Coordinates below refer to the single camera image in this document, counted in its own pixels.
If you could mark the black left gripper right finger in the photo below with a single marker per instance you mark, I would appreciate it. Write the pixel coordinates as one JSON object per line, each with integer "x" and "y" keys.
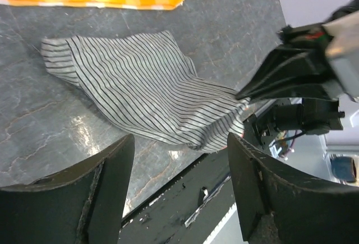
{"x": 277, "y": 203}

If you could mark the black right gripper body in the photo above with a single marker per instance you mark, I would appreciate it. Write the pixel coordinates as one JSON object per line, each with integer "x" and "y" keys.
{"x": 313, "y": 114}

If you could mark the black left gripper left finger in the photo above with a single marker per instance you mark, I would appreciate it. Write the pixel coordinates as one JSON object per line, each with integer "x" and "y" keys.
{"x": 83, "y": 203}

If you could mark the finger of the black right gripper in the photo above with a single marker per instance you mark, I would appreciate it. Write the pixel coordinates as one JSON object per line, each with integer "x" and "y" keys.
{"x": 312, "y": 87}
{"x": 283, "y": 59}

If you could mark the grey striped underwear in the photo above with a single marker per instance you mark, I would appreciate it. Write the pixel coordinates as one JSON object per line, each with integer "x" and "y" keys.
{"x": 146, "y": 86}

